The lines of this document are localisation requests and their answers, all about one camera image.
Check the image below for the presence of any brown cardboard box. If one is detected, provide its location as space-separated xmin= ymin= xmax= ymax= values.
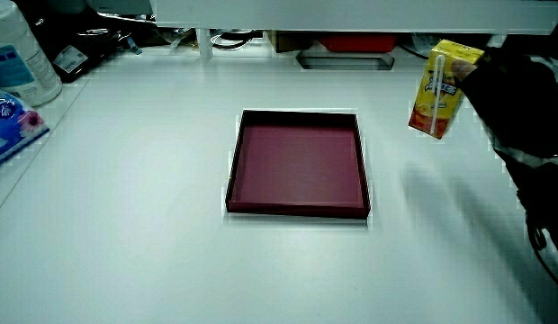
xmin=266 ymin=30 xmax=317 ymax=54

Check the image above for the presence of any white desk shelf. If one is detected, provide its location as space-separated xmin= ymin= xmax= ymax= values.
xmin=151 ymin=0 xmax=558 ymax=60

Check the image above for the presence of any black glove cable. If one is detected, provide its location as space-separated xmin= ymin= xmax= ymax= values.
xmin=525 ymin=214 xmax=558 ymax=292

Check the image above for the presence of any yellow ice redtea carton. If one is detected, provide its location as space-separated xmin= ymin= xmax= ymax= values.
xmin=408 ymin=39 xmax=486 ymax=140

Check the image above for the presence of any dark red square tray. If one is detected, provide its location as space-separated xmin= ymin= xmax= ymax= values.
xmin=224 ymin=109 xmax=372 ymax=221

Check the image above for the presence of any red box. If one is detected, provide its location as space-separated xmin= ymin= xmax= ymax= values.
xmin=316 ymin=33 xmax=400 ymax=55

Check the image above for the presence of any blue flowered tissue packet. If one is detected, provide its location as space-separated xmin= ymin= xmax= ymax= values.
xmin=0 ymin=82 xmax=51 ymax=170

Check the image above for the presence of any person's right hand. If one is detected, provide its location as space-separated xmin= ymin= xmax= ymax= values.
xmin=450 ymin=46 xmax=558 ymax=159

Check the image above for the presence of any black bag with white label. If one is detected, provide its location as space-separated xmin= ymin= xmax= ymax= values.
xmin=16 ymin=0 xmax=143 ymax=85

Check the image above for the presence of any white wipes canister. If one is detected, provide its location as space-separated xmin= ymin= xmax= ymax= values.
xmin=0 ymin=0 xmax=64 ymax=107

